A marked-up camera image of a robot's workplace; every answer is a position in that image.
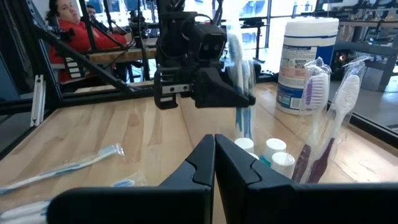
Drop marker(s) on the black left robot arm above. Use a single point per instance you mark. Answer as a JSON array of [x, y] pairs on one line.
[[174, 6]]

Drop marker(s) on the syringe blue plunger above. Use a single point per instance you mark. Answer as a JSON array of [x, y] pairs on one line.
[[124, 183], [77, 165]]

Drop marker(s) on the clear acrylic organizer box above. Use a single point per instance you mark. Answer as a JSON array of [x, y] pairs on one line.
[[292, 124]]

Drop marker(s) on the person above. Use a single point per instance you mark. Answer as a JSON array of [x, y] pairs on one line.
[[77, 37], [91, 12]]

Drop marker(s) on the wooden desk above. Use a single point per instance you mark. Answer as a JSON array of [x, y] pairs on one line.
[[124, 54]]

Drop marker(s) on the teal mouthwash bottle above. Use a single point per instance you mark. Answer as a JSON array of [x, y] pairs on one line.
[[283, 163], [244, 145], [275, 146]]

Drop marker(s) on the white wipes canister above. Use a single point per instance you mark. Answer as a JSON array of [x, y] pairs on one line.
[[304, 62]]

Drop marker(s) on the silver aluminium extrusion piece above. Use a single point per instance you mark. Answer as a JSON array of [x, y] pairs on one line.
[[38, 99]]

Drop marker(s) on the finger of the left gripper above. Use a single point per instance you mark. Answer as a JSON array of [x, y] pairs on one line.
[[217, 93]]

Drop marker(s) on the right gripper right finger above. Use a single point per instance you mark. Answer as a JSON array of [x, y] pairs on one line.
[[295, 205]]

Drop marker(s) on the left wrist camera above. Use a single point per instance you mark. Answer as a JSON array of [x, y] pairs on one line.
[[208, 40]]

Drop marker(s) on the grey workbench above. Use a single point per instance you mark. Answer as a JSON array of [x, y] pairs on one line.
[[367, 46]]

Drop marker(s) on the purple toothbrush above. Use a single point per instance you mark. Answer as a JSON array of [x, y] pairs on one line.
[[315, 93]]

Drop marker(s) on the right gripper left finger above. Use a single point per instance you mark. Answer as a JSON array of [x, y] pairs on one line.
[[140, 205]]

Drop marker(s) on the black table frame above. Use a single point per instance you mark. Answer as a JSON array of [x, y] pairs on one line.
[[102, 95]]

